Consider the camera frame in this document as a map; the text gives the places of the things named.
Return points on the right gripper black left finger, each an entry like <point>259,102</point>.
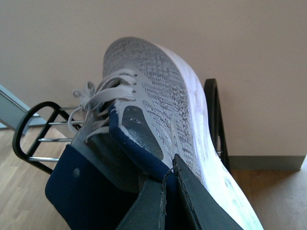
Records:
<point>149,211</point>

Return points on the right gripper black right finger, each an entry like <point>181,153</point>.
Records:
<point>199,210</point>

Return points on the black metal shoe rack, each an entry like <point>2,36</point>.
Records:
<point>59,116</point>

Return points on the grey sneaker with navy lining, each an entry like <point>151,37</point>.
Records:
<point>149,107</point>

